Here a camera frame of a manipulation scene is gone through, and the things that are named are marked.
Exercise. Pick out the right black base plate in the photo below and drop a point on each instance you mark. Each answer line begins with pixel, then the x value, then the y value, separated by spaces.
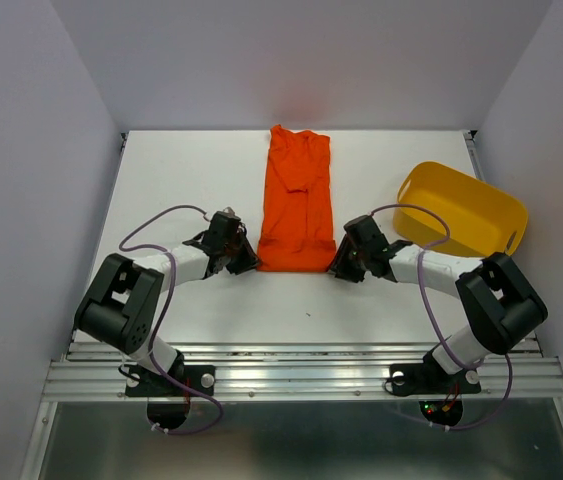
pixel 407 379

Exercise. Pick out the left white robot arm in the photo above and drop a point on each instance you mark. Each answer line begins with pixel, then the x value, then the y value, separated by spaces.
pixel 119 307

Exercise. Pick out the aluminium rail frame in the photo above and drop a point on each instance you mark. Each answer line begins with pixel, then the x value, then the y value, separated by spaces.
pixel 300 359

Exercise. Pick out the yellow plastic basket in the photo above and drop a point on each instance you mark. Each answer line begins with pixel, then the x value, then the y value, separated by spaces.
pixel 482 219

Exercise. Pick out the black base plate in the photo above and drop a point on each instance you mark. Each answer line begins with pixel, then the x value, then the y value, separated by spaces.
pixel 143 383
pixel 407 379

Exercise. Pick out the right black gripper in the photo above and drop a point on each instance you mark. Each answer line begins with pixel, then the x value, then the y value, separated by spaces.
pixel 341 267

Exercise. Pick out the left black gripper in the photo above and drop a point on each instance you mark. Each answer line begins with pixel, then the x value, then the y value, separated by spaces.
pixel 247 262

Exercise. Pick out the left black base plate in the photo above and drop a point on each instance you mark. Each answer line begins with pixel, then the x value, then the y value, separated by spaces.
pixel 143 383

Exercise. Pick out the orange t shirt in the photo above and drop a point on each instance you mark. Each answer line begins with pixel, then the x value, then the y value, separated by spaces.
pixel 297 232

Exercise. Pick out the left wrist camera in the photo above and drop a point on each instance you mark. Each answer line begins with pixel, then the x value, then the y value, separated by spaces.
pixel 230 212

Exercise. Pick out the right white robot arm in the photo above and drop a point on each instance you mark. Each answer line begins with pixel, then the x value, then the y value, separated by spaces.
pixel 500 304

